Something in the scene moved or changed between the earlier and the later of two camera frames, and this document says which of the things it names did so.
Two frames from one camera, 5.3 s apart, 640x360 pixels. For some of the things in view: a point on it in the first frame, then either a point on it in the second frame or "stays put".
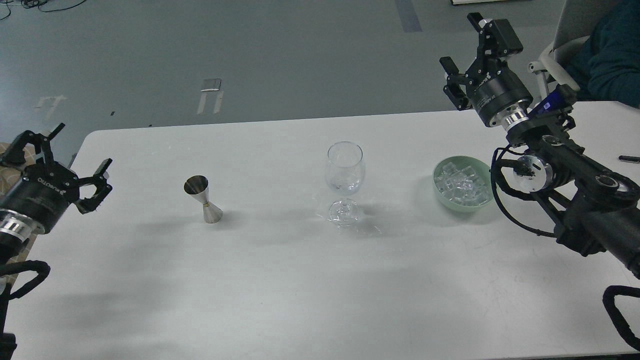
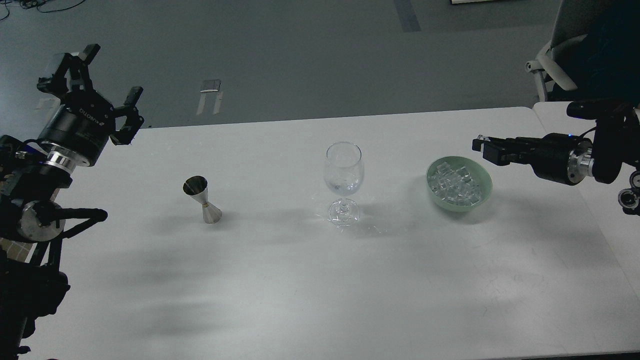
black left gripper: x=46 y=189 -> x=80 y=127
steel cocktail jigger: x=197 y=185 stays put
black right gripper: x=489 y=80 -> x=558 y=157
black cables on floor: x=28 y=3 stays put
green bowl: x=463 y=183 stays put
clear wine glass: x=345 y=173 stays put
